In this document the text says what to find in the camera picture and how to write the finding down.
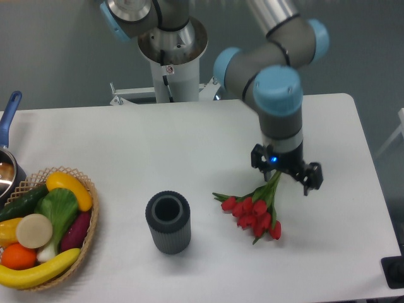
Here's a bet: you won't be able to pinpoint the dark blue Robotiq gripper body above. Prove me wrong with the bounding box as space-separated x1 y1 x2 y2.
264 141 305 175

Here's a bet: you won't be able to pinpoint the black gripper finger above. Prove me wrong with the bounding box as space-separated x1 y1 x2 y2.
292 162 323 196
251 144 272 182

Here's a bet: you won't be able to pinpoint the red tulip bouquet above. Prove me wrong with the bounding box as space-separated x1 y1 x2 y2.
213 171 282 244

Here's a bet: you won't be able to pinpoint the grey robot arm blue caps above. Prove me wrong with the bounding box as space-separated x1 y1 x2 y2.
100 1 330 191

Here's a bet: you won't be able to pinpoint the dark grey ribbed vase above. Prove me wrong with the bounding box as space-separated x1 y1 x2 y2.
145 191 191 254

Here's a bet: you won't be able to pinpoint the black device at table edge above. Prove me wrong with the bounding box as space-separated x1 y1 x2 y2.
381 256 403 289

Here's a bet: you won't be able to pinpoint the purple sweet potato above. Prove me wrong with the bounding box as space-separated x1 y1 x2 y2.
60 211 91 252

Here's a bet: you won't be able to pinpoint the green bok choy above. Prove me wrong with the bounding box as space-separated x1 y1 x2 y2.
34 188 78 263

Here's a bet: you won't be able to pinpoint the yellow squash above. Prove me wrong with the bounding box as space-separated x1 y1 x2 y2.
45 171 93 211

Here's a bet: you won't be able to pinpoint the woven wicker basket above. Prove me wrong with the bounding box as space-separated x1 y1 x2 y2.
6 167 99 291

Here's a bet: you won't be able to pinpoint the green cucumber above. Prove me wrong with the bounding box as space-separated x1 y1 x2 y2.
1 184 49 221

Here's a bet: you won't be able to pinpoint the yellow bell pepper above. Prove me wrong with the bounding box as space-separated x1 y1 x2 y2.
0 218 22 248

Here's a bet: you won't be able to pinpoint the orange fruit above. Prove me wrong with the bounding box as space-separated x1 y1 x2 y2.
1 243 37 270

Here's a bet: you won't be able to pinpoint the yellow banana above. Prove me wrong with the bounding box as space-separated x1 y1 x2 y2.
1 248 81 290

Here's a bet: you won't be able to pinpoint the white frame at right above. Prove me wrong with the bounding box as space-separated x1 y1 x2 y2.
375 108 404 158

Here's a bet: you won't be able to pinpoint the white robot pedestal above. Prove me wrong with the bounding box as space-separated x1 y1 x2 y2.
110 58 223 105

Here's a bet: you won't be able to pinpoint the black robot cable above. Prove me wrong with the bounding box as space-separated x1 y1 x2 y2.
159 49 175 103

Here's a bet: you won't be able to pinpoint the blue handled steel pot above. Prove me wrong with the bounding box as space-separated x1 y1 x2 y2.
1 91 26 208

